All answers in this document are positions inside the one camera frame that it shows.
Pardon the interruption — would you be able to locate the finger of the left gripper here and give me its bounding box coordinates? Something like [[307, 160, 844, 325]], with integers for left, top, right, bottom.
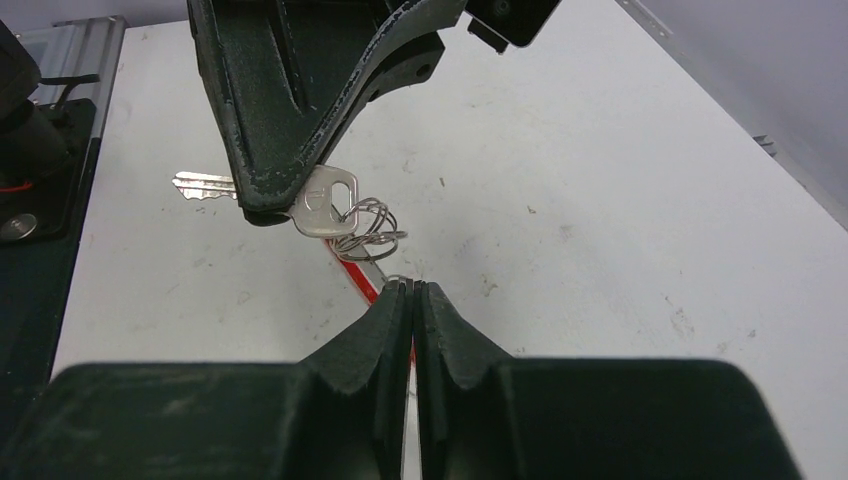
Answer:
[[242, 33, 444, 226], [187, 1, 465, 214]]

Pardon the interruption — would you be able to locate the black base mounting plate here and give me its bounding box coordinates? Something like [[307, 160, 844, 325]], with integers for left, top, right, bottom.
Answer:
[[1, 99, 102, 443]]

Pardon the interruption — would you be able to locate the small silver key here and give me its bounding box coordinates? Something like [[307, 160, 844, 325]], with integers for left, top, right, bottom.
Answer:
[[171, 165, 359, 239]]

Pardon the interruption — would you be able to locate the front aluminium rail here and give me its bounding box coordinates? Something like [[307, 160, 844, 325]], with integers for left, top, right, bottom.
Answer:
[[16, 16, 128, 138]]

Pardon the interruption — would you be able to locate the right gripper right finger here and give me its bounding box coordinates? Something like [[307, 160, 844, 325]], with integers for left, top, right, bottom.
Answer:
[[413, 282, 801, 479]]

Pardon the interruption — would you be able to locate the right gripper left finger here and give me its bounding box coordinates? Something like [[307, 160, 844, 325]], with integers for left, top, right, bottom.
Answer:
[[1, 280, 413, 479]]

